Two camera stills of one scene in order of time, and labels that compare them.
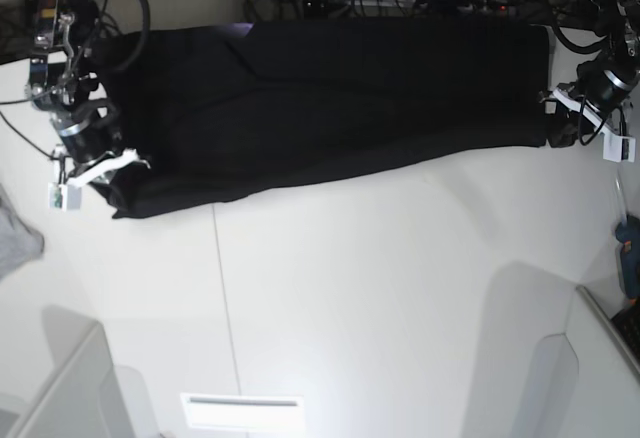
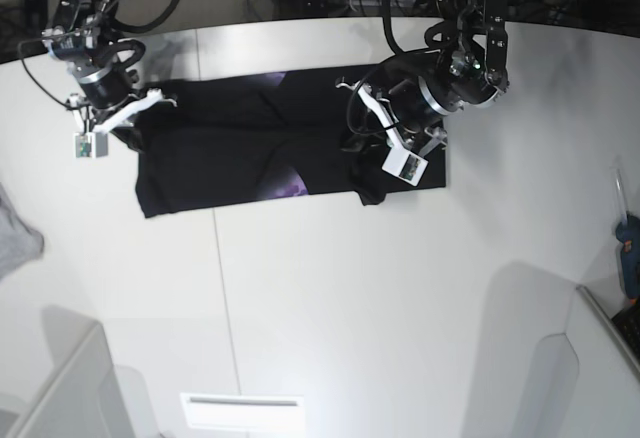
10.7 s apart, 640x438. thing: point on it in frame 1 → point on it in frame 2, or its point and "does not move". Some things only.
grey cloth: [19, 242] does not move
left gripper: [86, 149] → [108, 100]
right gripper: [600, 89] → [408, 110]
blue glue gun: [627, 235] does not move
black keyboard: [626, 326] does not move
